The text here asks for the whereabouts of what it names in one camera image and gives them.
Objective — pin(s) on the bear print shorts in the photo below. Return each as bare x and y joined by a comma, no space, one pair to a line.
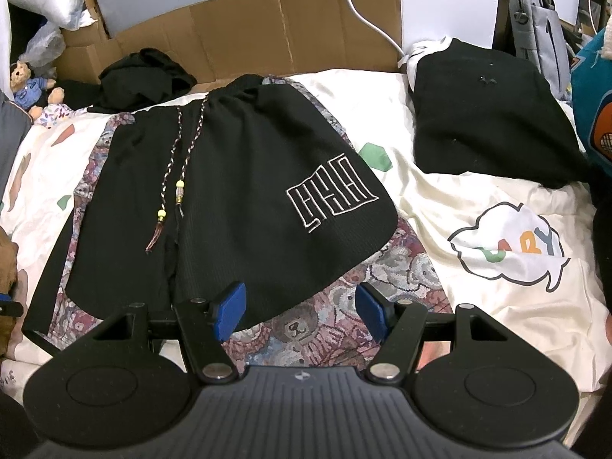
311,330

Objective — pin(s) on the white charger plug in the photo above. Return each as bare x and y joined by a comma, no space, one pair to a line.
420,52

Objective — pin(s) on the flattened cardboard sheet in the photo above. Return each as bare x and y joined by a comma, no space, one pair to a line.
267,28

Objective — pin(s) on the crumpled black garment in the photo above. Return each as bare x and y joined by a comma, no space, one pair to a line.
143,79

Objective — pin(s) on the folded black sweater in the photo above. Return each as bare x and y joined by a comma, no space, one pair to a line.
487,114

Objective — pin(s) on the grey backpack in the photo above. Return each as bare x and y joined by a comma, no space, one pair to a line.
540,33

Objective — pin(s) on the white printed bed sheet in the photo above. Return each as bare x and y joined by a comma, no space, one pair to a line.
478,210

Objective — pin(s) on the clear plastic bag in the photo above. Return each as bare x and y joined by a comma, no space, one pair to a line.
45,43

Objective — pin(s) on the floral print cloth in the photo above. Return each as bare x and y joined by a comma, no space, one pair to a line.
60,114

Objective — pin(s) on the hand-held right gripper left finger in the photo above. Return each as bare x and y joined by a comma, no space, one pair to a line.
231,311

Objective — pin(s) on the teddy bear in blue shirt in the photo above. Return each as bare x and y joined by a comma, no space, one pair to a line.
31,88

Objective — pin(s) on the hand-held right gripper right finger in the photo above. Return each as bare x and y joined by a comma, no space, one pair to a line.
372,314

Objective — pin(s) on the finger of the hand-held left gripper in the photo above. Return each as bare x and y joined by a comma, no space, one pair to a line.
10,307

